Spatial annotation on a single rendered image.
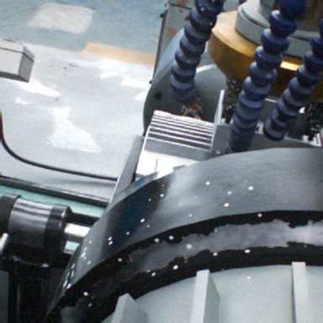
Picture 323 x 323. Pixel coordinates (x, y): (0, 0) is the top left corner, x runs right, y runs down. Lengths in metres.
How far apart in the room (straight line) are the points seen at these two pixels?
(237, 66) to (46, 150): 0.69
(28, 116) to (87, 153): 0.19
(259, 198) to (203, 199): 0.02
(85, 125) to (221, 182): 1.19
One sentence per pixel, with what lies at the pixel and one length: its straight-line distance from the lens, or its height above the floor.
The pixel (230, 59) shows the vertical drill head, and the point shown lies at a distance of 0.64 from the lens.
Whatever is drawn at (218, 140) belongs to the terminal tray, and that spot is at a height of 1.13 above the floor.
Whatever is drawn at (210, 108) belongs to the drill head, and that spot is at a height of 1.07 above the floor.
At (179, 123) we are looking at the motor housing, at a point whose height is 1.11.
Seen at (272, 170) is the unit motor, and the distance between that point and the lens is 0.18.
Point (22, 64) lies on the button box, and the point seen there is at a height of 1.06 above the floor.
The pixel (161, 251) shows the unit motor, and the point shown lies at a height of 1.34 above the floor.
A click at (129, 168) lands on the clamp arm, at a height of 1.03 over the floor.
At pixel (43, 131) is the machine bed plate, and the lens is 1.32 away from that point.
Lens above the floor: 1.45
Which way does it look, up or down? 34 degrees down
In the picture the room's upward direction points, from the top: 10 degrees clockwise
